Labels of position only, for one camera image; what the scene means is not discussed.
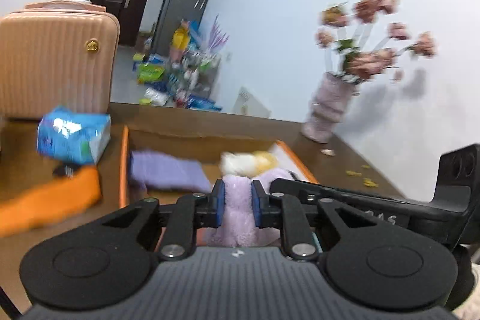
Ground purple knitted pillow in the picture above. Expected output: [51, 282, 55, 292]
[129, 150, 212, 193]

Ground blue tissue pack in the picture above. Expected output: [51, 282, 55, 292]
[37, 106, 111, 166]

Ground orange cardboard box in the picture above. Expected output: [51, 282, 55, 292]
[119, 126, 318, 208]

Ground white and yellow plush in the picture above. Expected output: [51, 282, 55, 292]
[220, 151, 278, 178]

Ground pink ribbed vase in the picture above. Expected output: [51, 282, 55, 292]
[301, 72, 356, 144]

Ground pink artificial flowers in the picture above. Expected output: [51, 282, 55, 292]
[315, 0, 438, 87]

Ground green snack bag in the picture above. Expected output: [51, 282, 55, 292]
[137, 62, 164, 85]

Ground pink ribbed suitcase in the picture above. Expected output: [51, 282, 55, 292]
[0, 0, 120, 119]

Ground cluttered storage rack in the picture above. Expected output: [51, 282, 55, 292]
[166, 19, 229, 112]

